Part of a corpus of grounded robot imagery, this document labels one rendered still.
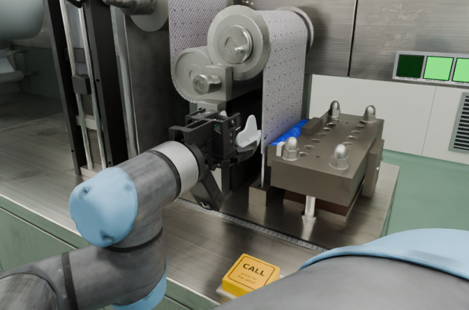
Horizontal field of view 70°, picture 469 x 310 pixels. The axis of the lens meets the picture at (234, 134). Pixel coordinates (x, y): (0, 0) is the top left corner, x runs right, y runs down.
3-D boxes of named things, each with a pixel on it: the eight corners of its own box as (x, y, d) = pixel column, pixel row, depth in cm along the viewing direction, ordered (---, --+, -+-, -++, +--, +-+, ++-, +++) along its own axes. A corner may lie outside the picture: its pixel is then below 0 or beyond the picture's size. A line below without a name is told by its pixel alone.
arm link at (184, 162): (183, 209, 44) (137, 193, 48) (204, 193, 47) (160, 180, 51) (179, 156, 41) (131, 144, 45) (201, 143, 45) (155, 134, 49)
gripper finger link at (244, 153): (263, 142, 58) (231, 158, 52) (263, 150, 59) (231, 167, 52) (242, 136, 61) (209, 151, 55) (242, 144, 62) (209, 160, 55)
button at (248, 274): (221, 290, 53) (221, 278, 52) (243, 263, 59) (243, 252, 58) (261, 309, 50) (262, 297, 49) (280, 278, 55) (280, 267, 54)
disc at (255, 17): (208, 77, 74) (206, 5, 69) (209, 76, 74) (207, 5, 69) (269, 84, 67) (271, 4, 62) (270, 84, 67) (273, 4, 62)
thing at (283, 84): (260, 153, 74) (263, 68, 67) (299, 123, 93) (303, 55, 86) (262, 153, 73) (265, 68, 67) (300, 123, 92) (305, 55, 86)
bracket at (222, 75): (199, 201, 78) (194, 68, 67) (215, 189, 83) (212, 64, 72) (218, 207, 75) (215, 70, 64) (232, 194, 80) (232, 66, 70)
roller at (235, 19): (213, 70, 72) (212, 13, 68) (265, 56, 93) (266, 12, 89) (261, 75, 67) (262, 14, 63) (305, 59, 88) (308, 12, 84)
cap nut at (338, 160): (326, 167, 65) (328, 145, 63) (331, 160, 68) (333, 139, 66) (345, 171, 63) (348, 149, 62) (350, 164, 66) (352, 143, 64)
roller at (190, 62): (173, 97, 81) (170, 47, 77) (228, 79, 102) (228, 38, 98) (214, 104, 76) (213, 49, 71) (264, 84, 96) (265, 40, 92)
